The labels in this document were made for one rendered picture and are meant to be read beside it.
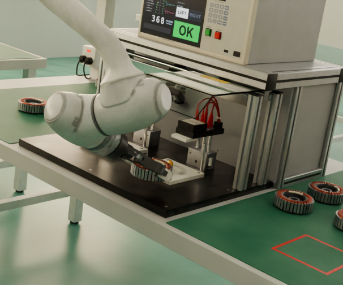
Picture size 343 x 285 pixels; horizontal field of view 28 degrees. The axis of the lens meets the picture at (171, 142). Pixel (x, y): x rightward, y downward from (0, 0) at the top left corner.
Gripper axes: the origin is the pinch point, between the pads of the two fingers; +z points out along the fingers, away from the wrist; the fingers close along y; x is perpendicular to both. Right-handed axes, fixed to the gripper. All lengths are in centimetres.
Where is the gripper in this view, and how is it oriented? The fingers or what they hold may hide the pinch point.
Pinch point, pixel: (150, 168)
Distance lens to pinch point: 187.8
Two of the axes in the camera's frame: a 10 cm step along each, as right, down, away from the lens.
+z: 5.0, 3.7, 7.8
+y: 7.3, 2.9, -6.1
